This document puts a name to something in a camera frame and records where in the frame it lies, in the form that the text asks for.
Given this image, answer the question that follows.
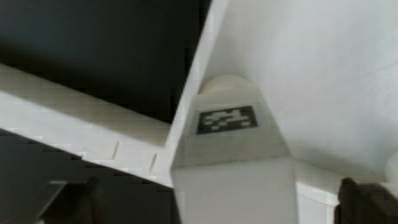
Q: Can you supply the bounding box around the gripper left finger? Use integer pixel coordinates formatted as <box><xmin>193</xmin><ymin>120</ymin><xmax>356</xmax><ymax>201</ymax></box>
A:
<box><xmin>37</xmin><ymin>178</ymin><xmax>106</xmax><ymax>224</ymax></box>

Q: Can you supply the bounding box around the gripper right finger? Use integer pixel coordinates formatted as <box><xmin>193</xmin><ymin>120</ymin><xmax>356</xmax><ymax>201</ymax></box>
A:
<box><xmin>333</xmin><ymin>178</ymin><xmax>398</xmax><ymax>224</ymax></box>

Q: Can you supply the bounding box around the white square tabletop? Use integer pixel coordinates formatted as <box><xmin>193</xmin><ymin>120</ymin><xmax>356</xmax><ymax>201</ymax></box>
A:
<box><xmin>157</xmin><ymin>0</ymin><xmax>398</xmax><ymax>224</ymax></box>

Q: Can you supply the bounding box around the white front fence bar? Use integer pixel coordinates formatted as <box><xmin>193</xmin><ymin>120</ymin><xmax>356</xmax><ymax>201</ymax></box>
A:
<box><xmin>0</xmin><ymin>64</ymin><xmax>172</xmax><ymax>186</ymax></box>

